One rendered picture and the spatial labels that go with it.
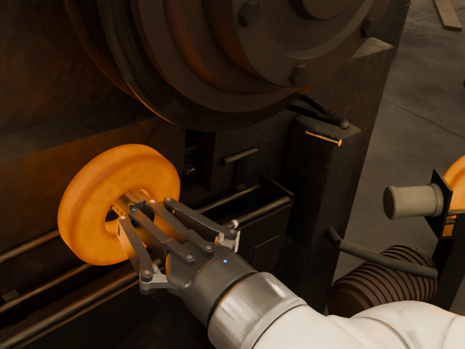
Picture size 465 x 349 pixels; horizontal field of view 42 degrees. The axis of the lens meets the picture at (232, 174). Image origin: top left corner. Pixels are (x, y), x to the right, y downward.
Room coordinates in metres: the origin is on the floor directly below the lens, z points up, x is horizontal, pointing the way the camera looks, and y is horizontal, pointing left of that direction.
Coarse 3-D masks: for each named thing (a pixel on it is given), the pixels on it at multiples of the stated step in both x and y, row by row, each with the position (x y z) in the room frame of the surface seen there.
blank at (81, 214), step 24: (96, 168) 0.55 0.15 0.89; (120, 168) 0.55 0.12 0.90; (144, 168) 0.57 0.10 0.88; (168, 168) 0.60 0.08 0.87; (72, 192) 0.53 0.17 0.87; (96, 192) 0.53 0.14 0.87; (120, 192) 0.55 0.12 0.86; (144, 192) 0.60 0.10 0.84; (168, 192) 0.60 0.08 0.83; (72, 216) 0.51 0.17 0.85; (96, 216) 0.53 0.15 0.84; (72, 240) 0.51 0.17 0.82; (96, 240) 0.53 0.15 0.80; (96, 264) 0.53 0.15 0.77
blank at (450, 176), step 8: (464, 160) 0.92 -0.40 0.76; (456, 168) 0.91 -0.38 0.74; (464, 168) 0.90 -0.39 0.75; (448, 176) 0.91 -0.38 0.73; (456, 176) 0.90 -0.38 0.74; (464, 176) 0.90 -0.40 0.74; (448, 184) 0.90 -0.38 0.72; (456, 184) 0.90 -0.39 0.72; (464, 184) 0.90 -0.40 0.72; (456, 192) 0.90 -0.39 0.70; (464, 192) 0.90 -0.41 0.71; (456, 200) 0.90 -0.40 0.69; (464, 200) 0.90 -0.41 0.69
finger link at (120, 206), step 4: (120, 196) 0.56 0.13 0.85; (116, 200) 0.56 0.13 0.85; (120, 200) 0.56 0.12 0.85; (124, 200) 0.56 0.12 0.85; (112, 204) 0.56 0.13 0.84; (116, 204) 0.55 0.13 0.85; (120, 204) 0.55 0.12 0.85; (124, 204) 0.55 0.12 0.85; (112, 208) 0.56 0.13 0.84; (116, 208) 0.55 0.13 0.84; (120, 208) 0.54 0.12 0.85; (124, 208) 0.54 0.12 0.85; (116, 212) 0.55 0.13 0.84; (120, 212) 0.54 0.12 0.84; (124, 212) 0.54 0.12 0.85; (128, 216) 0.53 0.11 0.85; (132, 220) 0.53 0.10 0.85; (132, 224) 0.53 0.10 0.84
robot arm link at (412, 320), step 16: (384, 304) 0.48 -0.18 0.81; (400, 304) 0.48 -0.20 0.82; (416, 304) 0.47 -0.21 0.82; (384, 320) 0.43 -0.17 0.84; (400, 320) 0.44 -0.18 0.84; (416, 320) 0.43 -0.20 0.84; (432, 320) 0.44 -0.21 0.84; (448, 320) 0.44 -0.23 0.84; (464, 320) 0.44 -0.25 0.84; (416, 336) 0.42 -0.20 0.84; (432, 336) 0.42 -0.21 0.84; (448, 336) 0.42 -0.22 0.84; (464, 336) 0.42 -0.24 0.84
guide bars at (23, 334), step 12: (276, 204) 0.78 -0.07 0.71; (252, 216) 0.74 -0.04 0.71; (156, 264) 0.61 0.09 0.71; (132, 276) 0.59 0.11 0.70; (108, 288) 0.56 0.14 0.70; (120, 288) 0.58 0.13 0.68; (84, 300) 0.54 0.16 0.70; (96, 300) 0.55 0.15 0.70; (60, 312) 0.51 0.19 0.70; (72, 312) 0.52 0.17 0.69; (36, 324) 0.49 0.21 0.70; (48, 324) 0.50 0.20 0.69; (12, 336) 0.47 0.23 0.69; (24, 336) 0.48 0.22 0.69; (0, 348) 0.46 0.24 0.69
